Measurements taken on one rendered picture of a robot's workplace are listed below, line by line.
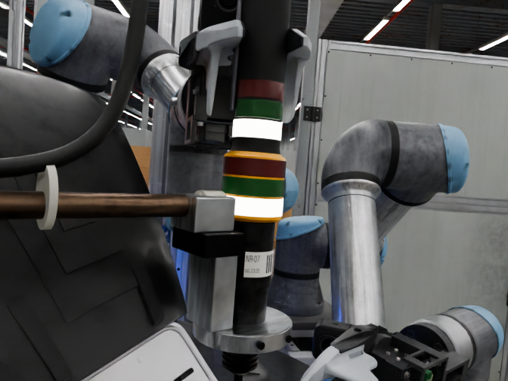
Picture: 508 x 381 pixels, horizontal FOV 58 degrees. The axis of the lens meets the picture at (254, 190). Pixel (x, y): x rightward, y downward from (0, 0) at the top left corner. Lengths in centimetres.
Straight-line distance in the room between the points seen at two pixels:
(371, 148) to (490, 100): 178
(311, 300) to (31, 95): 89
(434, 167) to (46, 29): 66
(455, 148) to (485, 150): 167
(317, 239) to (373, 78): 128
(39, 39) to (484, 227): 213
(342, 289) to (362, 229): 10
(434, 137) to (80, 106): 57
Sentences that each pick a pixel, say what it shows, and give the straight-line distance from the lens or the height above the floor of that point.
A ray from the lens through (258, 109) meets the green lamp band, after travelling 30.
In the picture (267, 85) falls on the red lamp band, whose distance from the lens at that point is 30.
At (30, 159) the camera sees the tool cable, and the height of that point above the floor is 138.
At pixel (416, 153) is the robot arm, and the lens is 77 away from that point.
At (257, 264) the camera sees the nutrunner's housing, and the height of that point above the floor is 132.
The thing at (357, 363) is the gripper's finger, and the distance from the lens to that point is 49.
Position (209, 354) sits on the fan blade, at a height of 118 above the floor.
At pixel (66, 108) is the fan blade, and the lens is 38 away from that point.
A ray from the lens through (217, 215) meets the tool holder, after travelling 28.
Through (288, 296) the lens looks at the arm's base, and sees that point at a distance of 112.
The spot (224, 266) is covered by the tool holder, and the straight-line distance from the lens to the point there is 29.
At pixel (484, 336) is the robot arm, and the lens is 68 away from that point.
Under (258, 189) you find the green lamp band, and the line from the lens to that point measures 29.
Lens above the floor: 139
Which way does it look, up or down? 3 degrees down
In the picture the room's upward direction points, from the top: 4 degrees clockwise
